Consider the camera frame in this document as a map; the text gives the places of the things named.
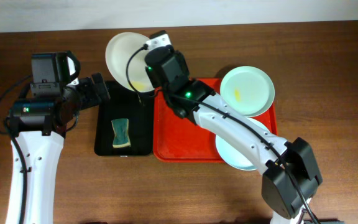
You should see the white plate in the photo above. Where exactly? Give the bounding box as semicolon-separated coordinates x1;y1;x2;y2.
105;32;154;93

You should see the green and yellow sponge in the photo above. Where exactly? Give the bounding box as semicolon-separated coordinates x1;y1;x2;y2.
111;118;131;149

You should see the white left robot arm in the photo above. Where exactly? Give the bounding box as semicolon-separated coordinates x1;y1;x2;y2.
4;73;110;223

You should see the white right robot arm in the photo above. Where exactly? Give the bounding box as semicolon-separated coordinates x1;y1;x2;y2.
144;30;323;223

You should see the black plastic tray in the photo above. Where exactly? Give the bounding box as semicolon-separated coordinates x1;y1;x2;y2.
94;81;154;156

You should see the red plastic tray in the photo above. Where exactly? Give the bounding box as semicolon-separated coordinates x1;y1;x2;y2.
152;78;278;164

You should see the mint green plate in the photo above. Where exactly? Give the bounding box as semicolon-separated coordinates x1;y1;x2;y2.
219;66;275;117

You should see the light blue plate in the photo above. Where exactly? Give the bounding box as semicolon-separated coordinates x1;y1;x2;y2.
215;117;272;171

